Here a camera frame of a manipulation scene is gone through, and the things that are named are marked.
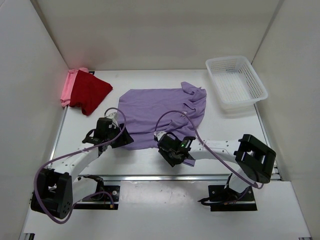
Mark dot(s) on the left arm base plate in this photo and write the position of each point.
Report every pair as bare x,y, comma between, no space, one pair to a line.
102,201

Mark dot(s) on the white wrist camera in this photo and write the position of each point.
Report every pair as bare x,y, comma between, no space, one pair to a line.
158,135
112,116

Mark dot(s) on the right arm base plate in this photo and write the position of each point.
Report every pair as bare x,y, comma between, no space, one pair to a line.
222,201

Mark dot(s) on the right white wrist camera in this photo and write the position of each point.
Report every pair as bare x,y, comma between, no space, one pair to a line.
158,135

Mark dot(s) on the lavender garment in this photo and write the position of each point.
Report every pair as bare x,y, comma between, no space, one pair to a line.
176,110

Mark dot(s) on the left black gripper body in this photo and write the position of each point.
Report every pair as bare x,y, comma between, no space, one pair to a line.
114,132

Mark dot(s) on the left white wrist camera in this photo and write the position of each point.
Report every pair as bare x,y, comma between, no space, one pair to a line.
112,116

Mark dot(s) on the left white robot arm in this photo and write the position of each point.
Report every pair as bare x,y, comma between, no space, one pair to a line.
57,190

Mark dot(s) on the red t shirt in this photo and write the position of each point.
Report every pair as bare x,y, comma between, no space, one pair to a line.
88,92

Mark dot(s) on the pink t shirt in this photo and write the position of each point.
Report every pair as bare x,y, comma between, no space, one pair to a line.
68,85

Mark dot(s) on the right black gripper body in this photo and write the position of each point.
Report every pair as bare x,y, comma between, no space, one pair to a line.
171,156

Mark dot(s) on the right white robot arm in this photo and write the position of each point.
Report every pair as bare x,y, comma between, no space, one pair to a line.
249,160

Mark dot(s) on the white plastic basket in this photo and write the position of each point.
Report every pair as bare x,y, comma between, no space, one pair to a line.
235,81

